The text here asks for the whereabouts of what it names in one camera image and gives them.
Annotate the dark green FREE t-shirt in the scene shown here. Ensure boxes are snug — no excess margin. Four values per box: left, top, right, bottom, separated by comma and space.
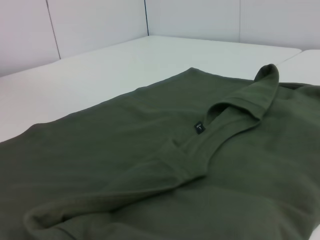
0, 63, 320, 240

